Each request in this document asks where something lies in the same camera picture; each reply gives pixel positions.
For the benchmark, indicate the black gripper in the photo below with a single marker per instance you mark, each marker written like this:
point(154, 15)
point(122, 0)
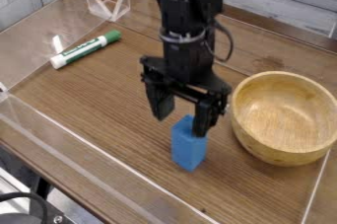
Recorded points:
point(191, 82)

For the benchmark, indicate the blue block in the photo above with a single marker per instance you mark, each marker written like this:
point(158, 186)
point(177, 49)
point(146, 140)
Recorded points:
point(187, 149)

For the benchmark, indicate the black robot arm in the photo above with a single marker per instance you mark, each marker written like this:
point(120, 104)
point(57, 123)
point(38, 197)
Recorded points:
point(187, 31)

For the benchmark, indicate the brown wooden bowl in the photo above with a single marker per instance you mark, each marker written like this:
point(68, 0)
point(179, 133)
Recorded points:
point(283, 118)

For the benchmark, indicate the green white marker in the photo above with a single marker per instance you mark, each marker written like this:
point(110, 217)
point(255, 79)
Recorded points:
point(68, 56)

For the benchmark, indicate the clear acrylic tray wall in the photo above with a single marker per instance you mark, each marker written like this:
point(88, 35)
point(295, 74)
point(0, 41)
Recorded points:
point(78, 125)

